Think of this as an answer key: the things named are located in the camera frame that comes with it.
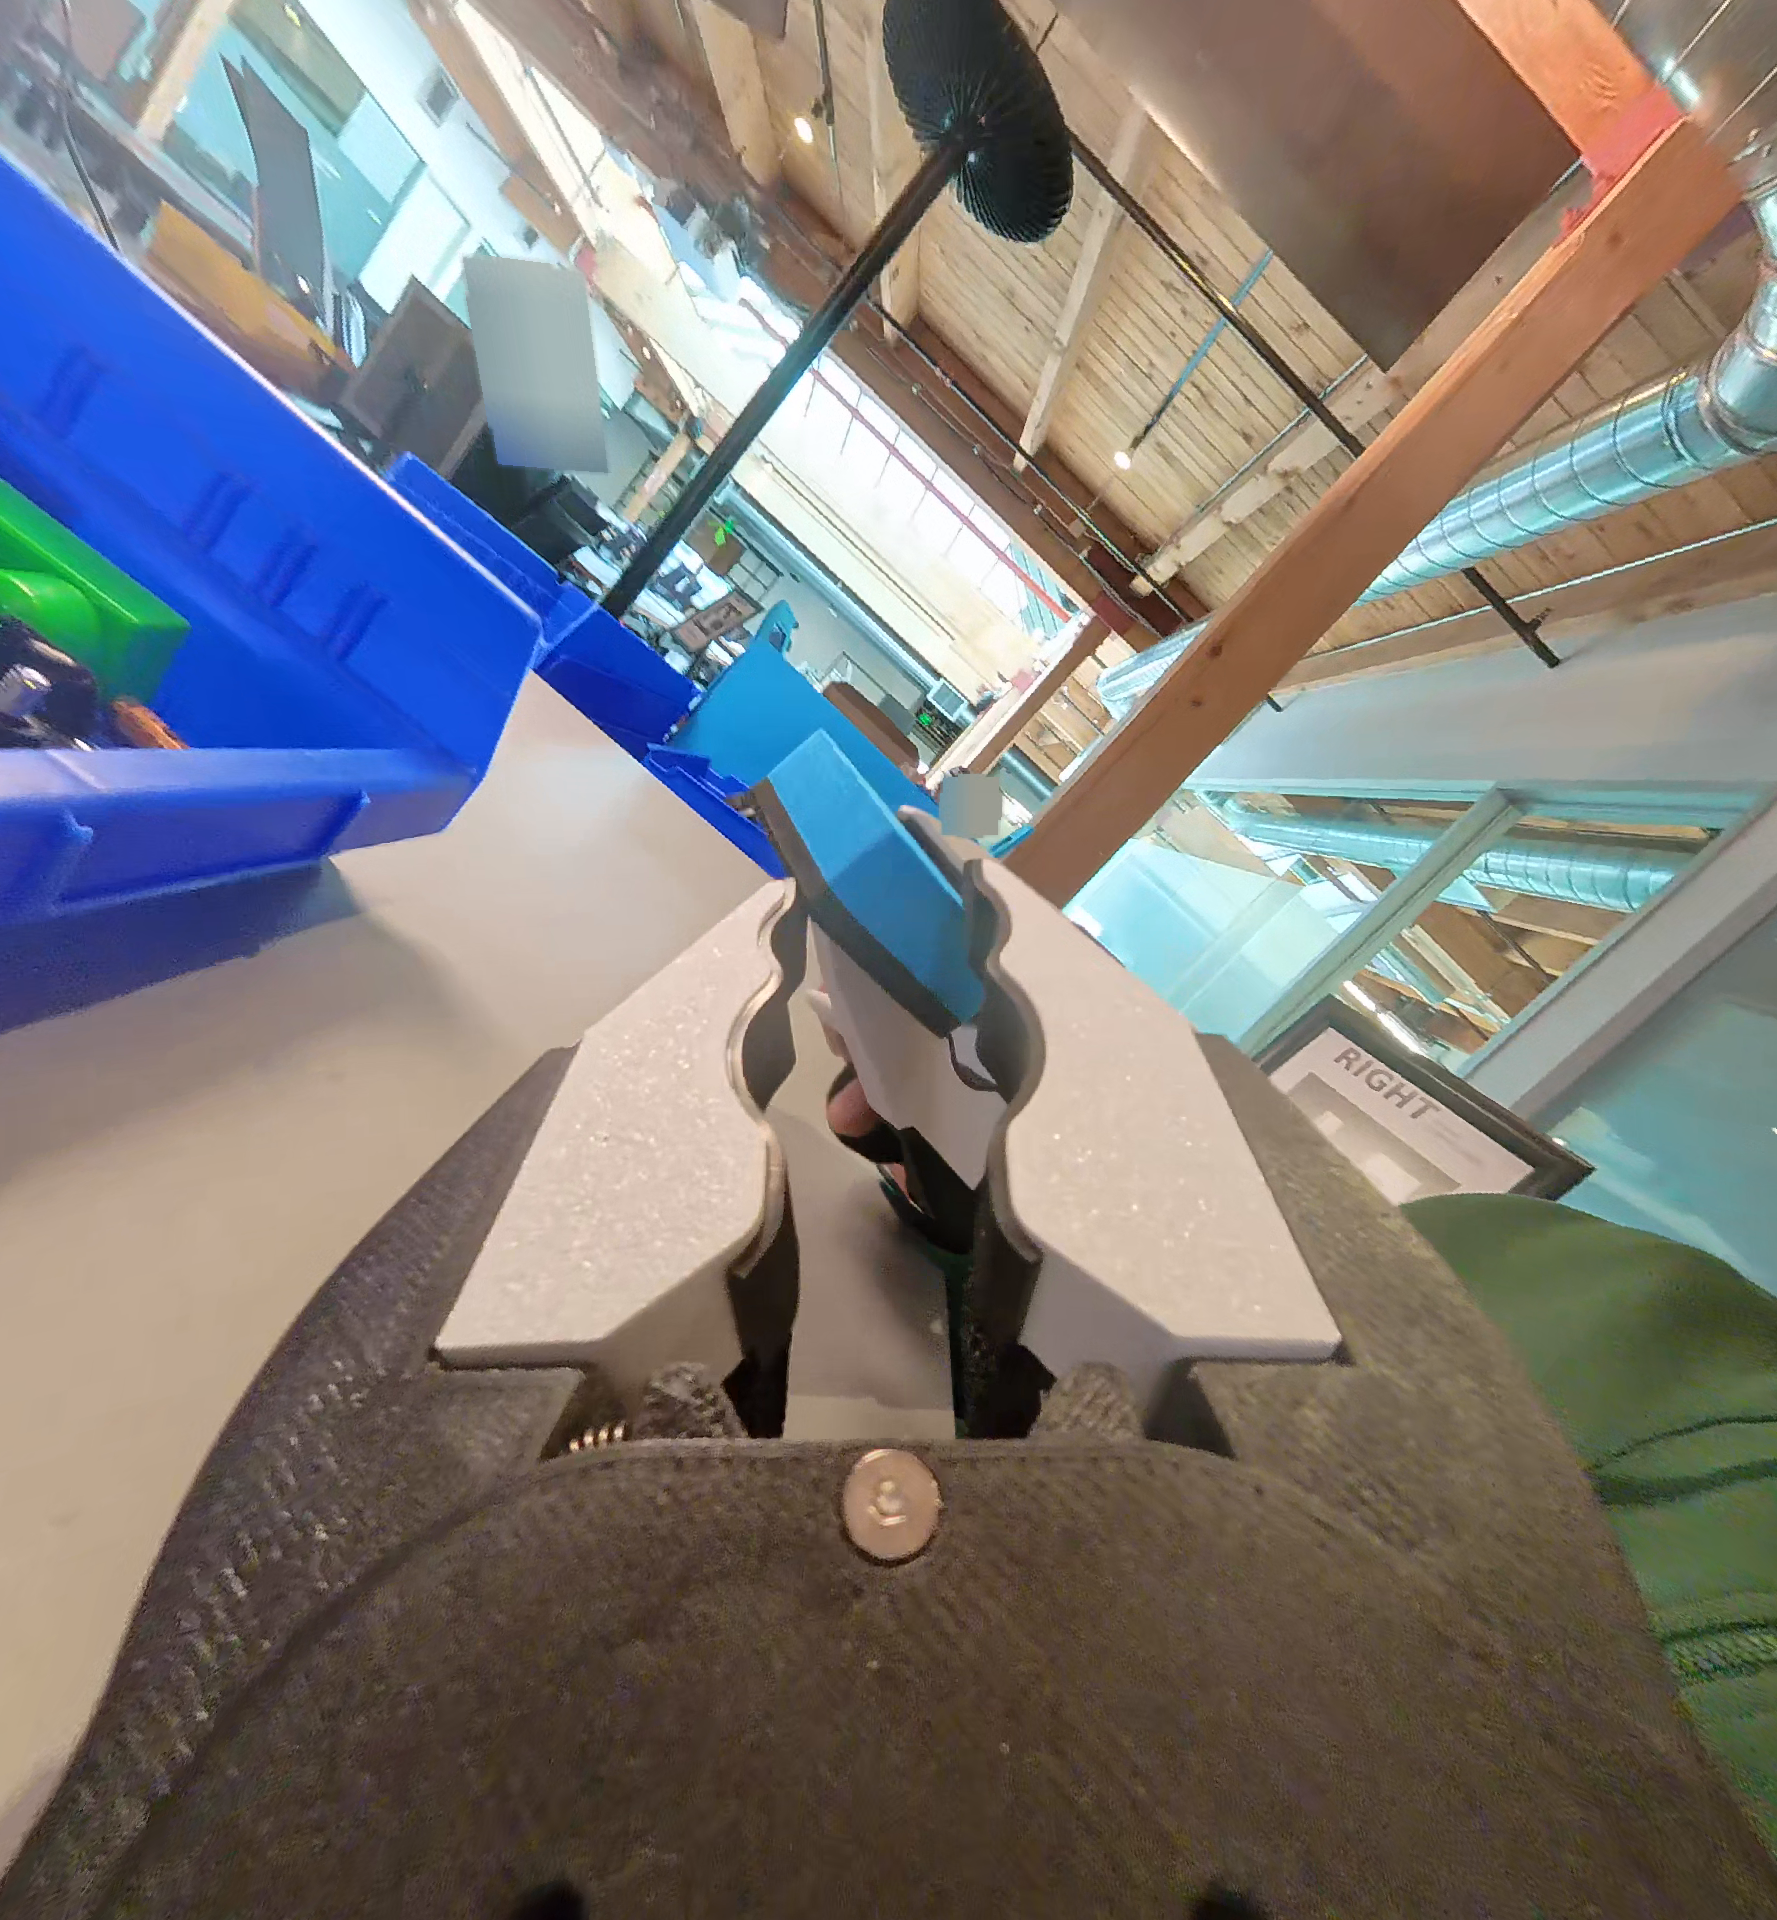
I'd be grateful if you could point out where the green jacket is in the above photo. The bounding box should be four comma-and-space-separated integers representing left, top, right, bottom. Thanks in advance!
1399, 1191, 1777, 1920

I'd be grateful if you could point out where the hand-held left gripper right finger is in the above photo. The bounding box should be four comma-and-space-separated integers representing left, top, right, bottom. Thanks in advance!
901, 811, 1343, 1381

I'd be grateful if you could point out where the computer monitor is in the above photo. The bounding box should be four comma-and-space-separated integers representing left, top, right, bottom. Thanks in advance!
340, 276, 485, 455

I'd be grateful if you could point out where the framed marker sign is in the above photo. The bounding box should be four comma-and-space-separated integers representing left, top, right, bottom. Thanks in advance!
1256, 998, 1597, 1202

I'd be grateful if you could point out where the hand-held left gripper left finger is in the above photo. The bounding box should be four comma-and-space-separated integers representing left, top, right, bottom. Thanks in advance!
434, 883, 803, 1391

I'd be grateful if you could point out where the silver spiral duct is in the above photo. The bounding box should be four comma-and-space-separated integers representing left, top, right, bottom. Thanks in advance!
1218, 795, 1690, 911
1097, 0, 1777, 717

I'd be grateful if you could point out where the light blue cart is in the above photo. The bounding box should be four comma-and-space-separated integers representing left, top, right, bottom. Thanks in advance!
679, 600, 939, 821

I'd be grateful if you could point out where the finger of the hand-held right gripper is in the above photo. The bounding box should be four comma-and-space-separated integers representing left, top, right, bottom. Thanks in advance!
814, 930, 1004, 1190

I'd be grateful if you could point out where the small blue bin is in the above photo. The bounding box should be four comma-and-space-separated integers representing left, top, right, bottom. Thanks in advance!
386, 455, 704, 751
645, 736, 795, 876

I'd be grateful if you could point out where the large blue plastic bin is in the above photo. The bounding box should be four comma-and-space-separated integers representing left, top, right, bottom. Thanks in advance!
0, 90, 546, 939

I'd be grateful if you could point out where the dark overhead panel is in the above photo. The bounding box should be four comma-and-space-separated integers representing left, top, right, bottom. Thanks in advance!
1097, 0, 1583, 371

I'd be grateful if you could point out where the black tilted panel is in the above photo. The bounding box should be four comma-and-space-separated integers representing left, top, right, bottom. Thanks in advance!
220, 57, 336, 312

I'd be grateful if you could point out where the thick wooden post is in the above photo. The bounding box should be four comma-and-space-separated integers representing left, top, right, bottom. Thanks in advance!
1005, 113, 1752, 911

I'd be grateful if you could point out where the slim wooden post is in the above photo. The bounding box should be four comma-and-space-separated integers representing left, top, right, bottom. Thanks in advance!
963, 614, 1119, 786

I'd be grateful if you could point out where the black pole round disc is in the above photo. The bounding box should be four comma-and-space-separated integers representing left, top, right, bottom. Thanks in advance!
601, 0, 1077, 621

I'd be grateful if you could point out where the green two-stud brick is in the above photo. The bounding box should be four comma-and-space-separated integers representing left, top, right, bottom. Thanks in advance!
0, 450, 196, 706

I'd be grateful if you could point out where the light blue foam block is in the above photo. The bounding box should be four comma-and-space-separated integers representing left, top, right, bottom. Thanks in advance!
750, 734, 989, 1038

